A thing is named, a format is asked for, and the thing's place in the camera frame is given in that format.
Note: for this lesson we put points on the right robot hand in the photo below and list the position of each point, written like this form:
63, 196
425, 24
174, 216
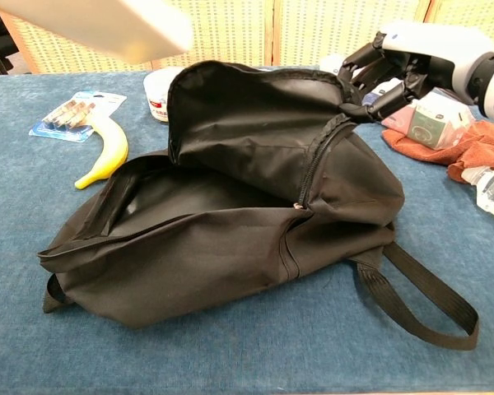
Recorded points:
428, 53

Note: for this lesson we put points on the black fabric backpack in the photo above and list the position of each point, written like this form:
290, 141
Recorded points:
230, 247

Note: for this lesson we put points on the long pocket tissue multipack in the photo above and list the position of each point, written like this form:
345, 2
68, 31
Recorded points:
432, 119

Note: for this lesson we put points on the brown cloth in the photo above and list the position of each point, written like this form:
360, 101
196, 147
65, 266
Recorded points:
473, 152

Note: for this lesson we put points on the wicker folding screen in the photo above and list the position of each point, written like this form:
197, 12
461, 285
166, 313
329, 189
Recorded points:
239, 33

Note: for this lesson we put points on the round clear tub of clips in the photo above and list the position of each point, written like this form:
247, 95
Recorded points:
156, 96

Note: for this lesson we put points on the yellow banana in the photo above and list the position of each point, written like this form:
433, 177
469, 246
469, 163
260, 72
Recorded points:
111, 152

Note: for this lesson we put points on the blue table cover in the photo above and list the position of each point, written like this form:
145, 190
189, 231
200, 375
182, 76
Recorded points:
33, 329

